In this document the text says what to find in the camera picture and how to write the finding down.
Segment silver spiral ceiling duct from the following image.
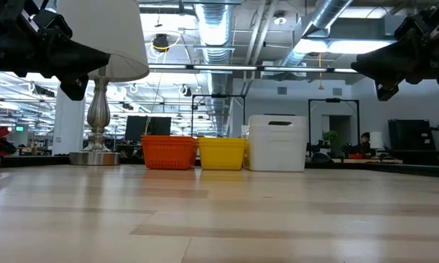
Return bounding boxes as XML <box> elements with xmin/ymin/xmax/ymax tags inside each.
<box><xmin>280</xmin><ymin>0</ymin><xmax>354</xmax><ymax>67</ymax></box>

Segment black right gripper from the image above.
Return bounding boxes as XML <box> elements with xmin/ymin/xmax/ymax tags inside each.
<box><xmin>351</xmin><ymin>3</ymin><xmax>439</xmax><ymax>102</ymax></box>

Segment white plastic bin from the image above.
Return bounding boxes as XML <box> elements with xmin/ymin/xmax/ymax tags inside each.
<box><xmin>247</xmin><ymin>133</ymin><xmax>308</xmax><ymax>172</ymax></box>
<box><xmin>248</xmin><ymin>114</ymin><xmax>308</xmax><ymax>137</ymax></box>

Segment black equipment stand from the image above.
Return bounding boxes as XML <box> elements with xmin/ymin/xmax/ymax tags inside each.
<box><xmin>387</xmin><ymin>119</ymin><xmax>439</xmax><ymax>164</ymax></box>

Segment long ceiling light strip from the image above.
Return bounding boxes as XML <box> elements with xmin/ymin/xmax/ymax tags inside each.
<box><xmin>148</xmin><ymin>64</ymin><xmax>359</xmax><ymax>75</ymax></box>

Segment silver ribbed ceiling duct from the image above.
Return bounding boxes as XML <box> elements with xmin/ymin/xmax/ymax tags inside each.
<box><xmin>195</xmin><ymin>0</ymin><xmax>232</xmax><ymax>66</ymax></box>

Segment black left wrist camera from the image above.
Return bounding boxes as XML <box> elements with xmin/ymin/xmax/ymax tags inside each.
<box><xmin>32</xmin><ymin>9</ymin><xmax>72</xmax><ymax>38</ymax></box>

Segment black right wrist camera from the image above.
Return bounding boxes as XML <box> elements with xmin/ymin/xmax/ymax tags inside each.
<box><xmin>394</xmin><ymin>9</ymin><xmax>439</xmax><ymax>42</ymax></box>

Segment white building column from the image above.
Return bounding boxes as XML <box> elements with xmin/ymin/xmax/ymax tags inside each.
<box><xmin>52</xmin><ymin>85</ymin><xmax>86</xmax><ymax>156</ymax></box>

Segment black hanging ceiling camera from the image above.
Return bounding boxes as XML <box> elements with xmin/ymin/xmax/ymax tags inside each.
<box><xmin>152</xmin><ymin>33</ymin><xmax>171</xmax><ymax>51</ymax></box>

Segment black computer monitor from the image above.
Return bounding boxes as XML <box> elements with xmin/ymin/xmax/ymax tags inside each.
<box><xmin>124</xmin><ymin>115</ymin><xmax>172</xmax><ymax>143</ymax></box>

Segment green potted plant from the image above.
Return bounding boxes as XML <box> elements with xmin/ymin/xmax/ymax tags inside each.
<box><xmin>321</xmin><ymin>130</ymin><xmax>340</xmax><ymax>145</ymax></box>

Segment orange slotted plastic basket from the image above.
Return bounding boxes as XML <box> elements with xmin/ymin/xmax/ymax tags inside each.
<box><xmin>142</xmin><ymin>140</ymin><xmax>199</xmax><ymax>170</ymax></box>

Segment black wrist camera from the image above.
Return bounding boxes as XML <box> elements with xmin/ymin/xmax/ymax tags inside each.
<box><xmin>394</xmin><ymin>9</ymin><xmax>439</xmax><ymax>42</ymax></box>
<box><xmin>32</xmin><ymin>9</ymin><xmax>72</xmax><ymax>38</ymax></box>

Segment small white lampshade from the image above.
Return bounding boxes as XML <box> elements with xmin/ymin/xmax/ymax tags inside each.
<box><xmin>369</xmin><ymin>131</ymin><xmax>384</xmax><ymax>150</ymax></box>

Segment yellow hanging pendant cord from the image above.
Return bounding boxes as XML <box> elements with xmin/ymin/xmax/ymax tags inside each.
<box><xmin>316</xmin><ymin>53</ymin><xmax>324</xmax><ymax>91</ymax></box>

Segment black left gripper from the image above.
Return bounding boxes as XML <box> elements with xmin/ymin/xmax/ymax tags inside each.
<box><xmin>0</xmin><ymin>0</ymin><xmax>111</xmax><ymax>102</ymax></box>

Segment black metal frame rig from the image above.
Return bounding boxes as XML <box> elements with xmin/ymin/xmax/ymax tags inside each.
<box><xmin>308</xmin><ymin>97</ymin><xmax>361</xmax><ymax>156</ymax></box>
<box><xmin>191</xmin><ymin>94</ymin><xmax>247</xmax><ymax>139</ymax></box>

